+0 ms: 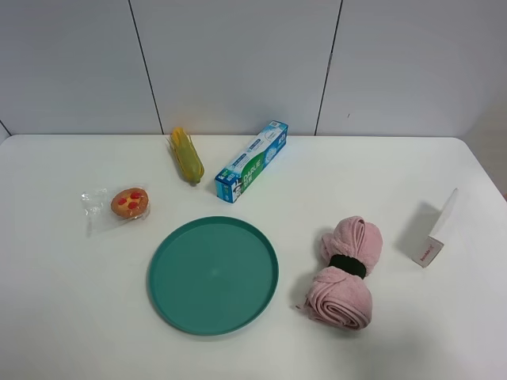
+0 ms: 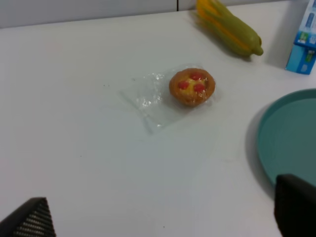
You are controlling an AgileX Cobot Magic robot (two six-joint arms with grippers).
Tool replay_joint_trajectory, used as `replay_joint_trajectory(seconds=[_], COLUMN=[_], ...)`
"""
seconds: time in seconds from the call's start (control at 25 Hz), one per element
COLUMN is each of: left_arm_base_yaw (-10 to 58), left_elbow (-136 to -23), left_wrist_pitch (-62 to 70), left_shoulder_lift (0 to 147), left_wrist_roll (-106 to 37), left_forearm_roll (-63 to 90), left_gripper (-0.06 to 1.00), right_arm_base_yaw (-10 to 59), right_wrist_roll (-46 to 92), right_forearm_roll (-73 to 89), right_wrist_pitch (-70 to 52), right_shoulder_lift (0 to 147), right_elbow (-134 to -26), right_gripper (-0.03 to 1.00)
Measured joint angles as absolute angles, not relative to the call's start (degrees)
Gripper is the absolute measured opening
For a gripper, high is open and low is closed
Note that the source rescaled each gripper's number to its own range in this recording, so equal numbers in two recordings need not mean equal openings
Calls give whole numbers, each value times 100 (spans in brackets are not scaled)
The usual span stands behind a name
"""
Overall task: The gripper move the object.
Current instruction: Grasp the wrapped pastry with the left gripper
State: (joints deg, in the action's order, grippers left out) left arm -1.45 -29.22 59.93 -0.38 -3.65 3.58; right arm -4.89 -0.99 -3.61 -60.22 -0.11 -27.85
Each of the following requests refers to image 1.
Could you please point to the orange toy tart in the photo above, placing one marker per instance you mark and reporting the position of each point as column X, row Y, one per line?
column 109, row 208

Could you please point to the green blue toothpaste box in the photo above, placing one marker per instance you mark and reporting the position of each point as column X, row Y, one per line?
column 233, row 179

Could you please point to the yellow green toy corn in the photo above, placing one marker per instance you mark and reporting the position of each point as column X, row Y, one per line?
column 187, row 158

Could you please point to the round teal plastic plate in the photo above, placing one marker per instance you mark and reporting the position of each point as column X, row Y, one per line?
column 212, row 276

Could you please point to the black band on towel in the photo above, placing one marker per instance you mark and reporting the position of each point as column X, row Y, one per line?
column 349, row 265

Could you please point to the rolled pink towel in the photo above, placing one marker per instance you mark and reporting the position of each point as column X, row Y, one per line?
column 335, row 297

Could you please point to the white cardboard box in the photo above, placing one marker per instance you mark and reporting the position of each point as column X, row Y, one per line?
column 438, row 235

